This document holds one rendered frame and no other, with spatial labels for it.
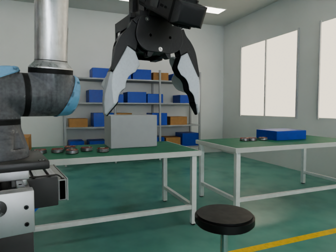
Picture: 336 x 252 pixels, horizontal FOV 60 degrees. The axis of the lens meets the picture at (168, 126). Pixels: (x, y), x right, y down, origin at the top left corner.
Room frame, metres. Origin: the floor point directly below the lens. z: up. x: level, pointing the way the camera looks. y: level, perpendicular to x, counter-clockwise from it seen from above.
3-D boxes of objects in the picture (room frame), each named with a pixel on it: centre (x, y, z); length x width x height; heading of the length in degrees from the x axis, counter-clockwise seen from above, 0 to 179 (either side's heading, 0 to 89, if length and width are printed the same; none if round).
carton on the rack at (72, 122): (6.06, 1.88, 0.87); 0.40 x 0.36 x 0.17; 22
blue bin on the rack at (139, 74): (6.55, 0.64, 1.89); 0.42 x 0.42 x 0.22; 22
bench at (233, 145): (3.75, -1.41, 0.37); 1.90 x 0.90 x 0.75; 112
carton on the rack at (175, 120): (6.89, -0.18, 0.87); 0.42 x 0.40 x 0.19; 111
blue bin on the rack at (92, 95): (6.18, 1.56, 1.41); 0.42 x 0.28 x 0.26; 24
